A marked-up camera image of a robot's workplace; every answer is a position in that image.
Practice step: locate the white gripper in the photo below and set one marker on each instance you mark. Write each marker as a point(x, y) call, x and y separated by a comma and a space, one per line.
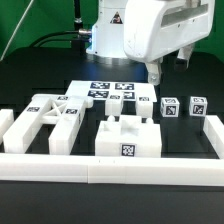
point(155, 28)

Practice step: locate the white chair seat block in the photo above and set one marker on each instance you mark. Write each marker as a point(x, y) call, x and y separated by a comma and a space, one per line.
point(128, 137)

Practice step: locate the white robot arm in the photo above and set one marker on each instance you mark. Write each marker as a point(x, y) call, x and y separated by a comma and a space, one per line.
point(107, 34)

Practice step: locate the white tagged cube left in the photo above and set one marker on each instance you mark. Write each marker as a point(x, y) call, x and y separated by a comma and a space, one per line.
point(169, 107)

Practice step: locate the white tagged cube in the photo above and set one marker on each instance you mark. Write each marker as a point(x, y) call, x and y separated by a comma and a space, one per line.
point(169, 107)
point(198, 106)

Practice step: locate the white tagged cube right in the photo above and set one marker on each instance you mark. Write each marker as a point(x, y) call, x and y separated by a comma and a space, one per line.
point(198, 106)

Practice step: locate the white marker base sheet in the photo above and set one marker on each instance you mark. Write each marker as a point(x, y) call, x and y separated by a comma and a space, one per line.
point(100, 90)

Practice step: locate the black pole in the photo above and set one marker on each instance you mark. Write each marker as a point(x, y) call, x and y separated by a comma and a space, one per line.
point(77, 15)

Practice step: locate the white chair back frame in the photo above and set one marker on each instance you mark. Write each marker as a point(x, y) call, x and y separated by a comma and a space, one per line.
point(65, 113)

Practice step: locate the white U-shaped fence frame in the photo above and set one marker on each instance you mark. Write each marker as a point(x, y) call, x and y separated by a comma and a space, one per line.
point(93, 169)

